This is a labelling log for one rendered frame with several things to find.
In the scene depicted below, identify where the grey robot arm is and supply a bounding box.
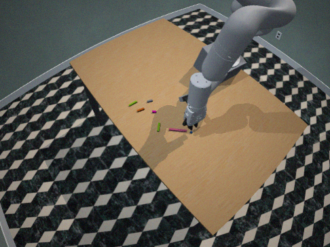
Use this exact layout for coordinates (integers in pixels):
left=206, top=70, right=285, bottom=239
left=179, top=0, right=296, bottom=112

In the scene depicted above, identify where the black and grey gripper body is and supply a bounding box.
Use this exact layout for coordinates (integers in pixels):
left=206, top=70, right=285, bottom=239
left=183, top=105, right=207, bottom=126

